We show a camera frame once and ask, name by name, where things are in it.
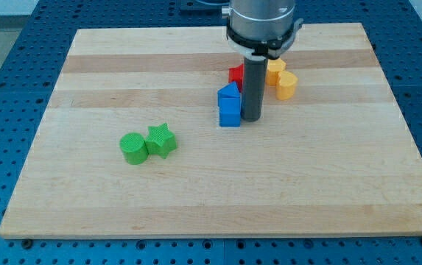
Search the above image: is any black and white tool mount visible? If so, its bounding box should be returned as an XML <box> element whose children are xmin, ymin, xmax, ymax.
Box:
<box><xmin>226</xmin><ymin>18</ymin><xmax>303</xmax><ymax>60</ymax></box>

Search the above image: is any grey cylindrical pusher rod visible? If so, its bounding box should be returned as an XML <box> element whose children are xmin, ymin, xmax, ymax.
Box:
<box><xmin>241</xmin><ymin>58</ymin><xmax>267</xmax><ymax>121</ymax></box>

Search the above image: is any blue triangle block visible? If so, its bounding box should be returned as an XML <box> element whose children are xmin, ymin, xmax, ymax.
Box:
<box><xmin>217</xmin><ymin>82</ymin><xmax>240</xmax><ymax>106</ymax></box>

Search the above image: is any blue cube block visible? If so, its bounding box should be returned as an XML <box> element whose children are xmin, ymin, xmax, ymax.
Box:
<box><xmin>219</xmin><ymin>98</ymin><xmax>241</xmax><ymax>127</ymax></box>

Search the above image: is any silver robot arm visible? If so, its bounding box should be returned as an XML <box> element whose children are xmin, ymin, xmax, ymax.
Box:
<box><xmin>222</xmin><ymin>0</ymin><xmax>303</xmax><ymax>121</ymax></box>

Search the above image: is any yellow pentagon block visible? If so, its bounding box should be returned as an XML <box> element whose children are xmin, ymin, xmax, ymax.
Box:
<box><xmin>265</xmin><ymin>58</ymin><xmax>286</xmax><ymax>86</ymax></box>

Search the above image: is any red block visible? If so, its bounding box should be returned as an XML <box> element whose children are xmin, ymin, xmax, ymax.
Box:
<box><xmin>228</xmin><ymin>63</ymin><xmax>244</xmax><ymax>93</ymax></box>

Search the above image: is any yellow heart block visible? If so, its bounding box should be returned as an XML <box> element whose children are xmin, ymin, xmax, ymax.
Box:
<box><xmin>275</xmin><ymin>71</ymin><xmax>298</xmax><ymax>101</ymax></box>

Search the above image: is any green star block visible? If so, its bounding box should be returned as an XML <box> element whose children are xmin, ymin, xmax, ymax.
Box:
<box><xmin>145</xmin><ymin>123</ymin><xmax>177</xmax><ymax>159</ymax></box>

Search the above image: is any green cylinder block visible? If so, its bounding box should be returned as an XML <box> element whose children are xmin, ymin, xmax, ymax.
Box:
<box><xmin>119</xmin><ymin>132</ymin><xmax>149</xmax><ymax>165</ymax></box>

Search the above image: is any wooden board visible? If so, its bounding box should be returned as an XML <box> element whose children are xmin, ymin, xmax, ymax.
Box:
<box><xmin>0</xmin><ymin>23</ymin><xmax>422</xmax><ymax>239</ymax></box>

